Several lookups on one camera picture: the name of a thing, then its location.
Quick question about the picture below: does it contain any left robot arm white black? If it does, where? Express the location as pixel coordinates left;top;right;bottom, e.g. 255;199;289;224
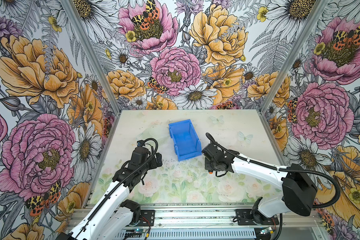
56;138;163;240

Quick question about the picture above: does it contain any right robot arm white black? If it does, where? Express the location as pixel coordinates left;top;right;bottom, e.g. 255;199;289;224
202;143;318;225

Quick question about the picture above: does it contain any blue plastic bin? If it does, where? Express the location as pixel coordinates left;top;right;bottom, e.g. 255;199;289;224
169;120;202;162

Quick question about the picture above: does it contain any green circuit board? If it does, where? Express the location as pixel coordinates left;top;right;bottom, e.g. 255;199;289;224
124;229;145;240

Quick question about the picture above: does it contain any aluminium front rail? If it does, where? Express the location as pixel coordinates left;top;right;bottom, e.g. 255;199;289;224
68;204;322;230

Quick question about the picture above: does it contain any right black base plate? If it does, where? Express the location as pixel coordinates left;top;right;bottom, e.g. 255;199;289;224
233;209;279;226

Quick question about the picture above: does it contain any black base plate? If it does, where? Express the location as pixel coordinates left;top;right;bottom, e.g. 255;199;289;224
136;210;156;227
233;209;279;226

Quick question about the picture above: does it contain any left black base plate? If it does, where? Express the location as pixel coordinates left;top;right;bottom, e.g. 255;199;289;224
136;210;156;227

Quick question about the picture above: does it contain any white slotted cable duct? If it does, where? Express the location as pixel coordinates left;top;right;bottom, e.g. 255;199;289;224
113;228;257;240

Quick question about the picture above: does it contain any right black corrugated cable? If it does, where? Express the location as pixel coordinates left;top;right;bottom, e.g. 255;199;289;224
205;132;342;210

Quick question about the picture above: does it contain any left aluminium corner post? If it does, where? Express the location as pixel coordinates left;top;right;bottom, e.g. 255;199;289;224
62;1;122;117

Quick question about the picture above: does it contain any aluminium corner post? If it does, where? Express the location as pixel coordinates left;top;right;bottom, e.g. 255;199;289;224
62;1;122;117
260;0;329;115

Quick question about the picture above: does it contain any right aluminium corner post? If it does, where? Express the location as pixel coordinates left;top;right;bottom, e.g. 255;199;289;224
260;0;329;115

